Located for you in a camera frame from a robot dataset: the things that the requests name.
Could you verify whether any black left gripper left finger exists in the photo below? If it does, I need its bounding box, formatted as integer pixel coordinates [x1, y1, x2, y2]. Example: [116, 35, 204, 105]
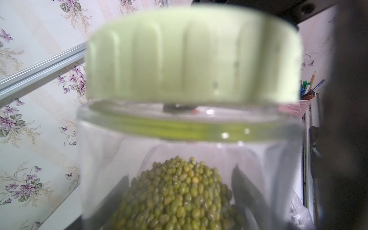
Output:
[83, 175, 130, 230]

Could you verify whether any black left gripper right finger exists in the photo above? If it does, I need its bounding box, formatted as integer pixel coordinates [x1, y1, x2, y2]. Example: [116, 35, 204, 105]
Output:
[231, 165, 275, 230]

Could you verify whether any green lid bean jar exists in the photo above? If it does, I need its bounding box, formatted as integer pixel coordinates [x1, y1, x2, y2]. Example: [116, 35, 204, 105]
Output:
[77, 5, 303, 230]

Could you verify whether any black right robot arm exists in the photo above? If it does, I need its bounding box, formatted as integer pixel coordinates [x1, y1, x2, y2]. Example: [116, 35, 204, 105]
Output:
[311, 1, 368, 230]

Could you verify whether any mesh bin with pink bag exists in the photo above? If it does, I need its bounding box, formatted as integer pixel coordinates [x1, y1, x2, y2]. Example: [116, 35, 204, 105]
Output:
[287, 189, 316, 230]

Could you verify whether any pink pen cup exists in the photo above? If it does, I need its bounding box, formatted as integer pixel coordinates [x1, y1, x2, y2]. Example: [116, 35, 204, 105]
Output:
[277, 70, 325, 120]

